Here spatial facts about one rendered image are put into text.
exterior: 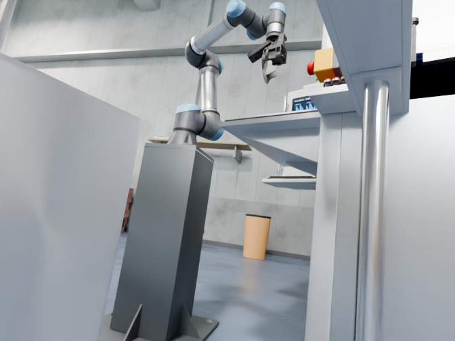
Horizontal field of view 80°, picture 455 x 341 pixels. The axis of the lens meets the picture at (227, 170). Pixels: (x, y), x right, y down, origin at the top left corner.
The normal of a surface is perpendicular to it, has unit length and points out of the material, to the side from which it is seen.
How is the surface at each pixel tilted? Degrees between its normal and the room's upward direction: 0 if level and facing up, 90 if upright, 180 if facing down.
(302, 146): 90
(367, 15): 180
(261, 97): 90
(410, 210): 90
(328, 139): 90
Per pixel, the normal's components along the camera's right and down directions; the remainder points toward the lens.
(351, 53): -0.13, 0.98
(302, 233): -0.25, -0.21
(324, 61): -0.53, -0.22
